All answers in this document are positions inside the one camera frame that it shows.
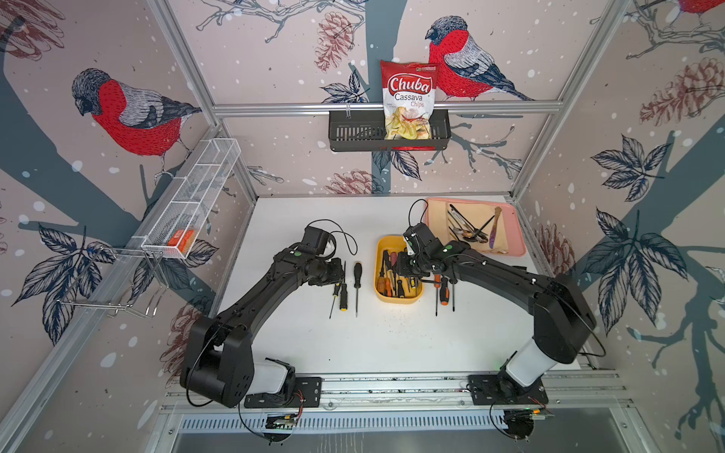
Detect orange black large screwdriver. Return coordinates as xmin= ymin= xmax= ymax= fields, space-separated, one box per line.
xmin=434 ymin=275 xmax=442 ymax=317

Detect black long screwdriver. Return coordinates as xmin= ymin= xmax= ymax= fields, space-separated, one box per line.
xmin=353 ymin=262 xmax=363 ymax=315

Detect small orange black screwdriver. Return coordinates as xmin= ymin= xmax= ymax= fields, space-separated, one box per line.
xmin=439 ymin=277 xmax=450 ymax=306

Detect yellow storage box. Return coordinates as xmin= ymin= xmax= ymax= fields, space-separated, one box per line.
xmin=374 ymin=235 xmax=424 ymax=304

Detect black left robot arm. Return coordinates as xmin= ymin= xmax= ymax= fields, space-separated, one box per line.
xmin=179 ymin=226 xmax=344 ymax=408

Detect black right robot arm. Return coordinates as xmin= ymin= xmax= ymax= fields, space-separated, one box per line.
xmin=398 ymin=223 xmax=596 ymax=396

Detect orange box in shelf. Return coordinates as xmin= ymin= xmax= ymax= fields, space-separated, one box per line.
xmin=166 ymin=230 xmax=197 ymax=254

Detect black spoon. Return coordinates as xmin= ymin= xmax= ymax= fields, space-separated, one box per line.
xmin=447 ymin=209 xmax=474 ymax=245

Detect beige tray liner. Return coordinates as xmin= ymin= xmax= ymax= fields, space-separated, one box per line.
xmin=427 ymin=198 xmax=511 ymax=255

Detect pink tray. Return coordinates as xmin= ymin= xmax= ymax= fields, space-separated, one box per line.
xmin=426 ymin=198 xmax=527 ymax=257

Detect Chuba cassava chips bag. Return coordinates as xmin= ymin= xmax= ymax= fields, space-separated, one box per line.
xmin=381 ymin=62 xmax=438 ymax=141

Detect wooden handled knife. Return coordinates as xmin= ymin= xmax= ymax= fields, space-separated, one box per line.
xmin=488 ymin=207 xmax=502 ymax=250

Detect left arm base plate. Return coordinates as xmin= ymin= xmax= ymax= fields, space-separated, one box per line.
xmin=243 ymin=377 xmax=323 ymax=409

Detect black wall basket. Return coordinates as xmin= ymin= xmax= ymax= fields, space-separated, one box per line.
xmin=328 ymin=109 xmax=451 ymax=152

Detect white wire wall shelf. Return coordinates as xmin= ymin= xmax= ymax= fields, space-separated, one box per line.
xmin=141 ymin=138 xmax=241 ymax=260

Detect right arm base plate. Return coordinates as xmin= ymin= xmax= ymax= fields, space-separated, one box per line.
xmin=466 ymin=373 xmax=549 ymax=406

